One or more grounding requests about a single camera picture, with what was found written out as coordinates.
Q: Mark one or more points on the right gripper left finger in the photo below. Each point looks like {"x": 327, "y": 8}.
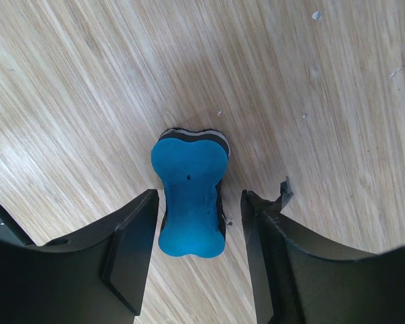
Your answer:
{"x": 96, "y": 274}

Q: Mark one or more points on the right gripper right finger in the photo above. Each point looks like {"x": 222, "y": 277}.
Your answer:
{"x": 300, "y": 276}

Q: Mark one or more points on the blue whiteboard eraser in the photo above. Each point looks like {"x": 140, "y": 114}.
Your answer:
{"x": 191, "y": 167}

